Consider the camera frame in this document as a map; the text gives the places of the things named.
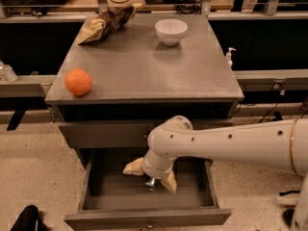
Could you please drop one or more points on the silver redbull can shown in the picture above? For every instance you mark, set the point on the silver redbull can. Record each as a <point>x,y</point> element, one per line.
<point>151,183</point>

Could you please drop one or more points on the crumpled chip bag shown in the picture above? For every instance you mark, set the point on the crumpled chip bag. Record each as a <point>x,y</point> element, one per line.
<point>107,22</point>

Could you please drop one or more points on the orange fruit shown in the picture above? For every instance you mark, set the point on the orange fruit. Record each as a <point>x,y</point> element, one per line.
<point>77,81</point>

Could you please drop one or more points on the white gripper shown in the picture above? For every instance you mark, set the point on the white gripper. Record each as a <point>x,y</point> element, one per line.
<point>153,170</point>

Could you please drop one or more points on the white pump bottle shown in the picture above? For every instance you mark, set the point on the white pump bottle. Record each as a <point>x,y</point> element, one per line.
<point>228,55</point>

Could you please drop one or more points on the black shoe left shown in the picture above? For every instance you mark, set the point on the black shoe left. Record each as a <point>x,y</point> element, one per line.
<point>28,220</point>

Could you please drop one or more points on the open grey middle drawer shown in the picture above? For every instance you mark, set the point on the open grey middle drawer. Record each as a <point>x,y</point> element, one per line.
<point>112,200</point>

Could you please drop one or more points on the grey wooden drawer cabinet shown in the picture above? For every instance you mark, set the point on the grey wooden drawer cabinet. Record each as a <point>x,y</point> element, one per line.
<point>136,77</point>

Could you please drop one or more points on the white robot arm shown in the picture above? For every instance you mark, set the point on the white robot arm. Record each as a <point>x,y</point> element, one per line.
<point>279,145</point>

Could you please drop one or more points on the white ceramic bowl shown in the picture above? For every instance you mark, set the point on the white ceramic bowl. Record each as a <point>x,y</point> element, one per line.
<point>170,31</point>

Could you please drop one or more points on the grey top drawer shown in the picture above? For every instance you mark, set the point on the grey top drawer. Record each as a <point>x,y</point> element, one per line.
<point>108,134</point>

